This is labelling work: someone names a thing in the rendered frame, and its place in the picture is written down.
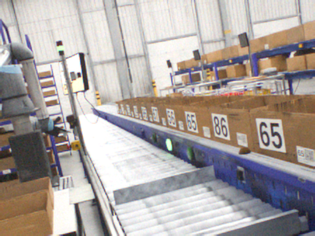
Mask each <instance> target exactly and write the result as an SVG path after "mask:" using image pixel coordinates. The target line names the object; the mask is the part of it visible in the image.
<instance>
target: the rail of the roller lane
mask: <svg viewBox="0 0 315 236"><path fill-rule="evenodd" d="M83 158H84V163H85V167H86V170H87V172H88V175H89V179H90V181H91V185H92V187H93V189H94V191H95V193H96V198H97V200H98V204H99V206H100V208H101V212H102V214H103V219H104V221H105V224H106V227H107V229H108V233H109V236H124V233H123V232H122V229H121V227H120V225H119V223H118V221H117V217H116V215H115V213H114V216H112V218H111V214H110V209H109V205H108V199H107V196H106V194H105V192H104V190H103V187H102V185H101V183H100V181H99V179H98V176H97V174H96V171H95V169H94V168H93V166H92V164H91V162H90V160H89V157H88V155H85V156H83ZM112 219H113V220H114V224H115V228H114V225H113V222H112Z"/></svg>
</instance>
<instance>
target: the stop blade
mask: <svg viewBox="0 0 315 236"><path fill-rule="evenodd" d="M210 181H215V177H214V167H213V165H212V166H207V167H204V168H201V169H195V170H192V171H187V172H183V173H178V174H175V175H172V176H169V177H166V178H161V179H157V180H154V181H148V182H145V183H140V184H137V185H131V186H128V187H125V188H120V189H116V190H112V193H113V198H115V204H116V206H117V205H120V204H125V203H128V202H133V201H137V200H140V199H145V198H148V197H153V195H159V194H162V193H166V192H170V191H173V190H179V189H182V188H187V187H191V186H193V185H199V184H202V183H207V182H210Z"/></svg>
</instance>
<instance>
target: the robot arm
mask: <svg viewBox="0 0 315 236"><path fill-rule="evenodd" d="M12 60H18V62H19V63H20V64H21V65H22V68H23V72H24V74H25V78H26V81H27V85H28V89H29V91H30V95H31V98H32V101H31V100H30V99H29V97H28V94H27V89H26V87H25V81H24V78H23V73H22V71H21V69H20V66H19V65H7V64H8V63H9V62H10V61H12ZM33 60H34V55H33V53H32V52H31V50H30V49H29V48H28V47H26V46H25V45H24V44H21V43H18V42H13V43H9V44H3V45H0V98H1V102H2V106H1V115H2V117H6V116H11V115H15V114H21V113H24V112H29V111H32V110H35V108H36V107H41V109H39V110H38V111H36V115H37V118H34V117H31V116H30V120H31V122H32V128H33V130H37V129H41V132H43V131H44V133H45V134H48V135H52V136H54V137H58V136H59V133H60V132H61V133H62V134H63V137H66V136H67V135H68V132H69V133H72V132H71V131H70V130H67V129H64V128H61V127H59V126H56V125H55V124H56V123H57V122H59V121H60V120H61V118H60V117H57V118H56V119H55V120H54V121H53V120H52V118H50V116H49V114H48V110H47V107H46V105H45V102H44V98H43V95H42V92H41V88H40V85H39V80H38V78H37V73H36V70H35V68H34V63H33Z"/></svg>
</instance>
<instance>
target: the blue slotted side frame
mask: <svg viewBox="0 0 315 236"><path fill-rule="evenodd" d="M91 109H92V112H94V113H93V114H94V115H96V116H97V117H98V116H99V115H100V114H101V115H100V116H99V117H100V118H101V119H104V120H105V115H106V117H107V120H108V122H109V123H111V124H113V125H115V126H118V127H120V128H121V129H124V130H125V131H128V132H130V133H132V134H134V136H137V137H139V138H141V139H142V134H141V128H142V129H144V133H145V137H146V142H148V143H150V144H151V145H155V146H156V147H158V148H160V149H163V150H165V152H168V153H170V154H171V155H173V156H175V157H177V158H180V159H181V160H184V162H187V163H188V164H191V165H192V166H196V167H197V168H200V169H201V168H204V167H207V166H212V165H213V167H214V175H215V177H216V179H221V180H222V181H223V183H228V184H229V185H232V186H235V187H236V189H239V190H242V191H243V192H244V193H247V194H251V195H252V196H253V197H256V199H257V198H259V199H261V201H262V202H265V204H266V203H269V204H270V205H271V207H272V208H275V210H277V209H280V210H281V211H282V212H283V213H285V212H288V211H292V210H293V205H294V207H295V210H297V211H299V212H298V217H303V216H305V217H306V218H307V216H306V212H307V215H308V220H307V221H308V227H309V229H308V230H305V231H300V232H299V233H297V234H294V236H298V235H303V234H305V233H308V232H312V231H315V182H314V181H313V182H312V181H311V180H308V179H306V178H302V177H299V176H296V175H293V174H291V173H287V172H284V171H281V170H278V169H273V168H271V167H268V166H265V165H262V164H258V163H256V162H252V161H250V160H247V159H243V158H240V157H237V156H234V155H232V154H230V153H227V152H224V151H221V150H217V149H214V148H212V147H208V146H206V145H202V144H199V143H195V142H193V141H190V140H186V139H184V138H180V137H178V136H173V135H171V134H170V133H167V132H164V131H160V130H157V129H153V128H150V127H148V126H144V125H142V124H138V123H136V122H131V121H129V120H126V119H123V118H120V117H116V116H113V115H111V114H109V113H107V112H103V111H100V110H98V111H99V112H100V114H99V113H98V112H97V111H96V109H94V108H91ZM133 126H134V127H133ZM153 132H156V134H157V142H158V144H157V143H154V142H153V139H152V133H153ZM167 138H171V140H172V147H173V150H174V151H171V150H169V149H168V147H167ZM188 145H190V146H193V150H194V153H195V154H194V155H195V159H196V162H193V161H190V160H189V158H188V156H187V147H188ZM203 153H205V156H204V157H203ZM208 159H209V160H208ZM213 160H214V161H213ZM198 163H199V164H198ZM219 163H220V164H219ZM225 163H226V166H225ZM231 165H232V168H231ZM237 166H239V167H241V168H243V170H244V175H245V181H246V183H245V187H244V183H242V184H241V183H240V181H239V180H236V179H237V175H236V170H237V169H238V168H237ZM246 170H247V172H246ZM217 171H218V172H217ZM218 174H219V176H218ZM224 177H225V178H224ZM230 177H231V179H230ZM255 177H256V180H255ZM264 181H265V184H264ZM237 182H238V184H237ZM274 184H275V189H274ZM285 186H286V190H287V194H286V192H285ZM252 187H253V190H254V192H253V190H252ZM261 191H262V194H261ZM297 191H298V192H299V199H298V196H297ZM311 196H312V199H313V205H312V203H311ZM304 197H305V198H304ZM271 199H272V201H271ZM281 200H283V207H282V201H281Z"/></svg>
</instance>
